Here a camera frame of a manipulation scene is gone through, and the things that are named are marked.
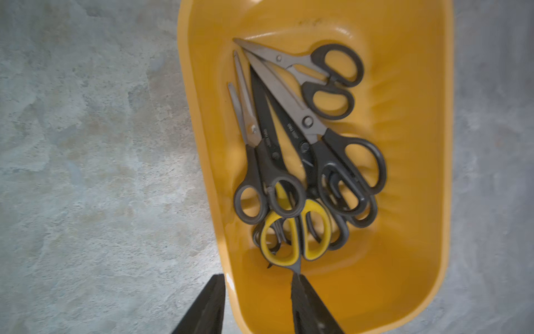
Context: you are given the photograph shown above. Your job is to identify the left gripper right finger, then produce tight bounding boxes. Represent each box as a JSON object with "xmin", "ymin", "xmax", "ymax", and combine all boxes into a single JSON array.
[{"xmin": 291, "ymin": 273, "xmax": 344, "ymax": 334}]

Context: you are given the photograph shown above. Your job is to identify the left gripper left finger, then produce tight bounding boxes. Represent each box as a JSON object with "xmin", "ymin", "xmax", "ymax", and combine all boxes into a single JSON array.
[{"xmin": 172, "ymin": 274, "xmax": 226, "ymax": 334}]

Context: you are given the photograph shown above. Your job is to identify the yellow handled scissors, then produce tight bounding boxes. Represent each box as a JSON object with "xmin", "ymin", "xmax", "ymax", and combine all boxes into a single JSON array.
[{"xmin": 250, "ymin": 69, "xmax": 332, "ymax": 272}]

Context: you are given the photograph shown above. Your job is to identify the yellow plastic storage box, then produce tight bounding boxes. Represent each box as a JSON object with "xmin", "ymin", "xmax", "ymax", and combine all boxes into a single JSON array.
[{"xmin": 177, "ymin": 1, "xmax": 453, "ymax": 333}]

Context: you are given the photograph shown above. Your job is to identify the black bladed black scissors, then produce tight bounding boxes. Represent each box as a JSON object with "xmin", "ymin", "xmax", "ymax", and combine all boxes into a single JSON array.
[{"xmin": 262, "ymin": 87, "xmax": 380, "ymax": 252}]

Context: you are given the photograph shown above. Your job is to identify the small black handled scissors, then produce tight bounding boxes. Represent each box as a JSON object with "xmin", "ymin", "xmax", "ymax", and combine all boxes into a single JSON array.
[{"xmin": 228, "ymin": 51, "xmax": 306, "ymax": 225}]

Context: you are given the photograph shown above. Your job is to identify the large black handled scissors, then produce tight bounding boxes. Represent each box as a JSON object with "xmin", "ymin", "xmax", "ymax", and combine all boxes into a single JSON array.
[{"xmin": 244, "ymin": 51, "xmax": 387, "ymax": 217}]

